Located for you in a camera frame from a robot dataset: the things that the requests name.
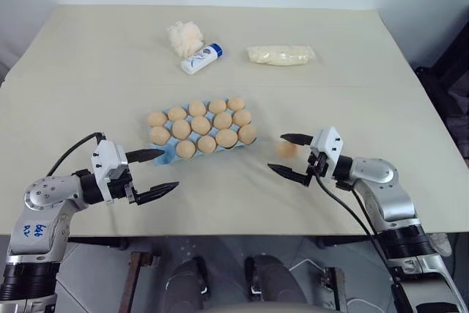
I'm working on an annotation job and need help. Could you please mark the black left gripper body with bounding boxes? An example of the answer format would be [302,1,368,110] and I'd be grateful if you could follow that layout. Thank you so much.
[108,165,143,207]

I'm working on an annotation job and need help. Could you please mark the white floor cable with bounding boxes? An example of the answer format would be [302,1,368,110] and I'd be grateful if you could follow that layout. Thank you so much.
[288,257,372,313]

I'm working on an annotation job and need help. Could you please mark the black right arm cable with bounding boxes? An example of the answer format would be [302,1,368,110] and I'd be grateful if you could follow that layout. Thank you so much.
[314,170,401,292]

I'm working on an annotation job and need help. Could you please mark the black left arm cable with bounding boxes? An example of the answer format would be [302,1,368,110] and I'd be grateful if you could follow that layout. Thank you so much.
[46,130,108,177]

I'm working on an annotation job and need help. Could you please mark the black table frame bar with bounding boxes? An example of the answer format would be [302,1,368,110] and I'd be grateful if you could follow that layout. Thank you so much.
[67,235,130,252]
[316,235,372,251]

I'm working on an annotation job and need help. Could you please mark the rusty brown table leg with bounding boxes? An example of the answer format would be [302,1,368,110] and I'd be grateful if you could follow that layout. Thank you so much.
[321,266,350,313]
[119,251,154,313]

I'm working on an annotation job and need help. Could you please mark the clear bag of white noodles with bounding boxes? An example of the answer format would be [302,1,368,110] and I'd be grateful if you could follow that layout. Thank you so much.
[245,45,317,67]

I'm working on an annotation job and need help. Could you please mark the brown egg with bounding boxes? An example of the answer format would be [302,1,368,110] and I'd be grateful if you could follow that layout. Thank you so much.
[149,126,171,147]
[215,128,239,149]
[167,106,188,122]
[226,96,247,111]
[191,115,212,137]
[232,108,253,128]
[276,141,298,160]
[196,135,217,155]
[237,124,258,145]
[208,98,228,114]
[171,119,192,141]
[213,111,234,131]
[175,139,197,161]
[147,111,169,128]
[188,100,207,117]

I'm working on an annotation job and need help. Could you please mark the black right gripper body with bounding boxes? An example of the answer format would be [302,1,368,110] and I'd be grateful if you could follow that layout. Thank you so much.
[305,149,329,186]

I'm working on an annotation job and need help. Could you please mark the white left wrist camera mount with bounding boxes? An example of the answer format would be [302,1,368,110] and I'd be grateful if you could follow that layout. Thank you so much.
[90,139,130,205]

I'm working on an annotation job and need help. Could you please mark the blue egg tray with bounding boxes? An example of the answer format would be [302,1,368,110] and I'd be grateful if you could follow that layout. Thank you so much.
[147,97,259,166]

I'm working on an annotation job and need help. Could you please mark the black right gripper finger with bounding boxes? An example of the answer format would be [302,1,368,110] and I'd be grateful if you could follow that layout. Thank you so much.
[279,133,313,147]
[267,162,313,187]

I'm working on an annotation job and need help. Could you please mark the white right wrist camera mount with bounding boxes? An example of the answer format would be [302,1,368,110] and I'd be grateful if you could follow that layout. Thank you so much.
[309,126,347,179]

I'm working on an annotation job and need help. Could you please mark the white bottle with blue cap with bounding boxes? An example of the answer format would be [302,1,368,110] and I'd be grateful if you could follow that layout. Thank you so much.
[180,43,225,76]

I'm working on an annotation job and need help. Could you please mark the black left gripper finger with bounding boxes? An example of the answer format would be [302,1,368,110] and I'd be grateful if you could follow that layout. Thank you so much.
[131,181,180,206]
[125,148,166,164]

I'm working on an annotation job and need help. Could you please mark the white mesh bath sponge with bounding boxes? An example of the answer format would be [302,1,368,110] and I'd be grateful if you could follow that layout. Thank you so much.
[167,20,205,59]

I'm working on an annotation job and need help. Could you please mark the dark rounded robot foot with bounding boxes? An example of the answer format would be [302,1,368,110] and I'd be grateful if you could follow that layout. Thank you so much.
[165,255,212,313]
[244,253,308,313]

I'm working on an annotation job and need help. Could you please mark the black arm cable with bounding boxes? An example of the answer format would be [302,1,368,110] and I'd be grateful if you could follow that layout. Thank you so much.
[46,130,108,177]
[314,170,401,292]

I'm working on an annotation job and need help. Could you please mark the black chair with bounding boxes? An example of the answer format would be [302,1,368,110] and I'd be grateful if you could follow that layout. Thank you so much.
[413,18,469,169]

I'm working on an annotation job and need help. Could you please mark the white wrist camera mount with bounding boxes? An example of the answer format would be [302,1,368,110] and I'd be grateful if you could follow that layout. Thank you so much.
[90,139,130,205]
[309,126,347,179]

